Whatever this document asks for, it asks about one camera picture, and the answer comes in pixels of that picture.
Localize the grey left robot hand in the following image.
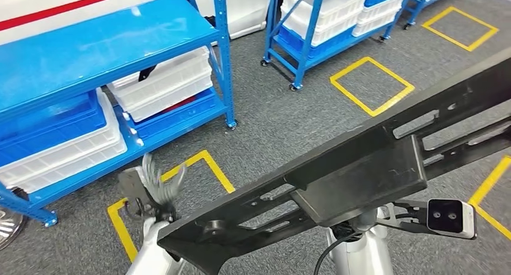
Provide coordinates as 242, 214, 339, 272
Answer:
137, 153, 189, 222

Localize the black plastic plate frame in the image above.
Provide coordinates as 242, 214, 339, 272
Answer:
157, 45, 511, 275

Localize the blue metal shelf rack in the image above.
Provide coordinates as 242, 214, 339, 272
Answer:
0, 0, 238, 228

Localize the blue wheeled shelf rack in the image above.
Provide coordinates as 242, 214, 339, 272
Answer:
260, 0, 412, 92
402, 0, 477, 31

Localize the red item in crate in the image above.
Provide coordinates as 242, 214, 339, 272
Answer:
159, 95, 196, 114

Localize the red barrier belt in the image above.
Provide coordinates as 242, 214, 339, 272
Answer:
0, 0, 152, 32

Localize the chrome stanchion post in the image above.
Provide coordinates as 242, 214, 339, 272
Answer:
0, 207, 27, 252

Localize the black cable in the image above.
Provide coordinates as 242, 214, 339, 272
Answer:
312, 231, 362, 275

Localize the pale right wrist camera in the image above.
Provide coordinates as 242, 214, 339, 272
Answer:
426, 198, 478, 241

